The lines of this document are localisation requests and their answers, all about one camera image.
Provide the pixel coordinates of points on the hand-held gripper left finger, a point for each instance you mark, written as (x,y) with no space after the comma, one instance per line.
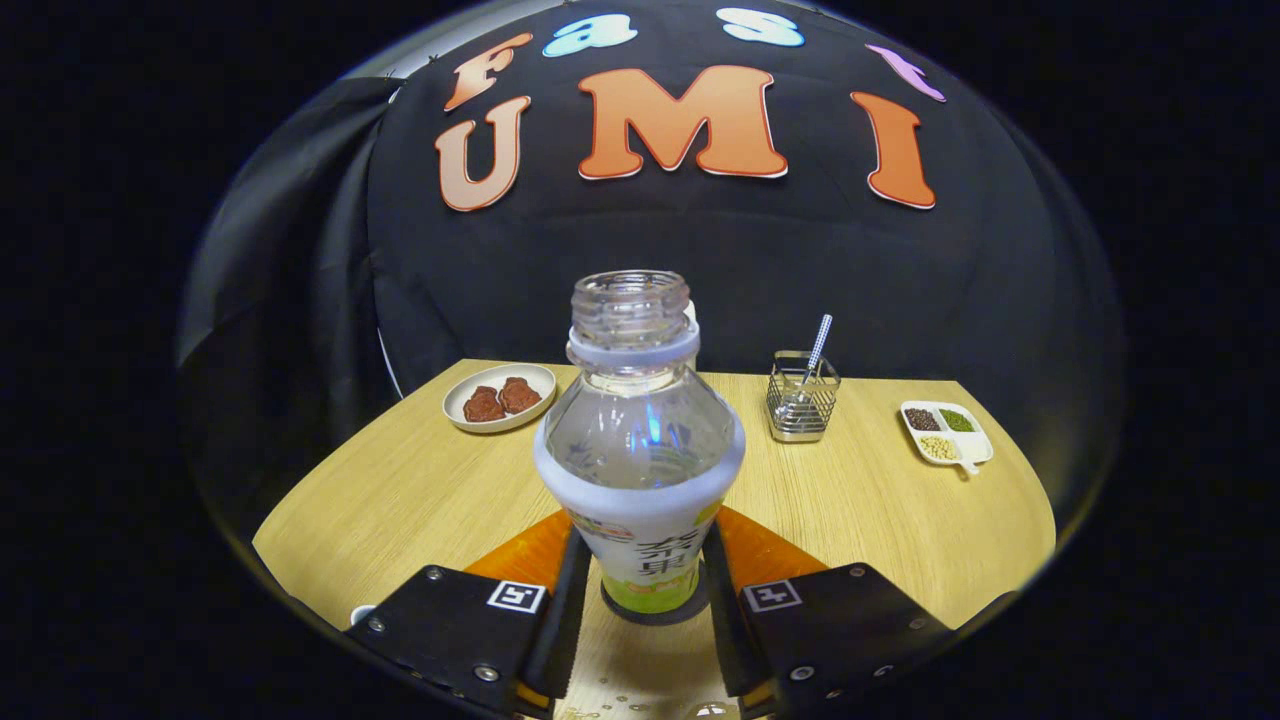
(570,620)

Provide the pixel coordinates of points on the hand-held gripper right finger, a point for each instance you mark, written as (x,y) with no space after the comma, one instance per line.
(722,620)

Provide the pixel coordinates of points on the dark round coaster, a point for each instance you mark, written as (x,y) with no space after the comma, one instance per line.
(625,618)

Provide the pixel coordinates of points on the clear plastic juice bottle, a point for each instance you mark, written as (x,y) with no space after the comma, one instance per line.
(640,450)

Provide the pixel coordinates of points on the white cup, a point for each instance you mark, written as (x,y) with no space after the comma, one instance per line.
(362,613)

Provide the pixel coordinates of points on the wooden table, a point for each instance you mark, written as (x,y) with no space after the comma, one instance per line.
(850,520)

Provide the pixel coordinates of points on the white round plate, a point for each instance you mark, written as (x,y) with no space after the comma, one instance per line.
(465,415)

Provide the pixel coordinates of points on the brown meat piece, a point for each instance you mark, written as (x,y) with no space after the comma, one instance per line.
(483,405)
(519,395)

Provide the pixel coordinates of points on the white divided bean dish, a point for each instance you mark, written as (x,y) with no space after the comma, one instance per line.
(975,445)

